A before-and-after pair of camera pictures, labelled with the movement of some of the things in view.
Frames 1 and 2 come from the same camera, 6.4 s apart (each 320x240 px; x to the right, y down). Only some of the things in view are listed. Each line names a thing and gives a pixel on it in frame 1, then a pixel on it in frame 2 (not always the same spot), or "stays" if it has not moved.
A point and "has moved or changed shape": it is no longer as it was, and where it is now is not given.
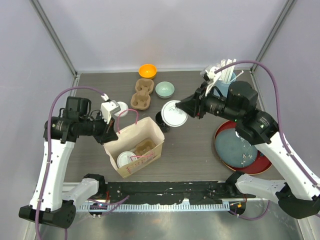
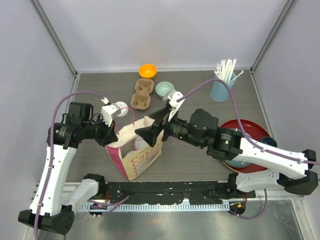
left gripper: (108, 133) stays
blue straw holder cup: (223, 86) stays
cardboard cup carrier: (141, 99) stays
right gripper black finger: (191, 104) → (150, 134)
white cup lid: (171, 115) has moved or changed shape
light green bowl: (164, 89) stays
